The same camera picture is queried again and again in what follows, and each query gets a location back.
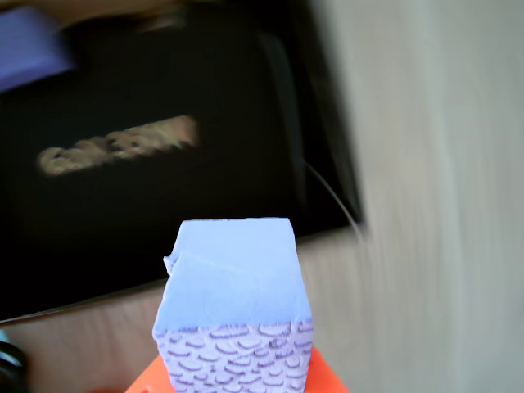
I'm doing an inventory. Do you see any purple foam block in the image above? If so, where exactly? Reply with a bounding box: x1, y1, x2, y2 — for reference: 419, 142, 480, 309
0, 6, 79, 95
151, 217, 314, 393

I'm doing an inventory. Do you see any black cardboard box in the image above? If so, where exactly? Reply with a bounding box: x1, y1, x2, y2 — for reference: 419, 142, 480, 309
0, 0, 365, 328

